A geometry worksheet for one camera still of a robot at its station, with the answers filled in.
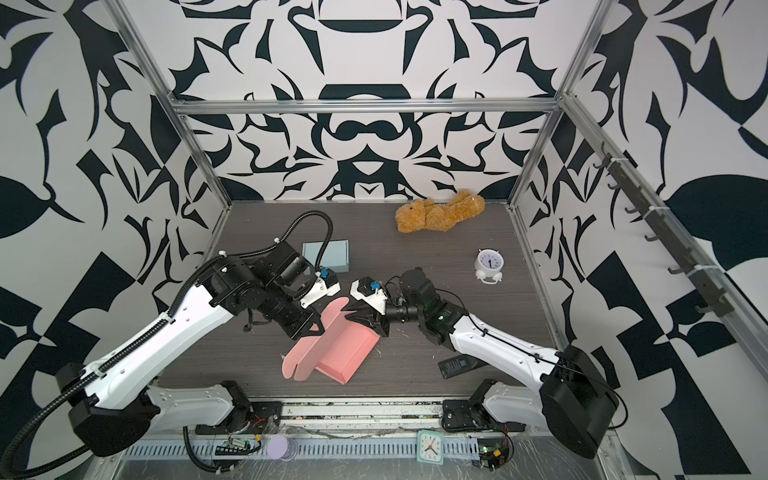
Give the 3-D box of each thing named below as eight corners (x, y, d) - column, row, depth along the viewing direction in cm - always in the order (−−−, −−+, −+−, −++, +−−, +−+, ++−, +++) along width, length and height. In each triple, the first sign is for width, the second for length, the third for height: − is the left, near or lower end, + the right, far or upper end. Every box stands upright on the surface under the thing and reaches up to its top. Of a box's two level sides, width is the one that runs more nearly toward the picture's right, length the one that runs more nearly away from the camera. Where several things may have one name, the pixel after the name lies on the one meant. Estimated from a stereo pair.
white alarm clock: (472, 279, 101) (474, 274, 99) (476, 251, 108) (479, 245, 106) (498, 286, 99) (501, 281, 97) (501, 257, 107) (504, 251, 104)
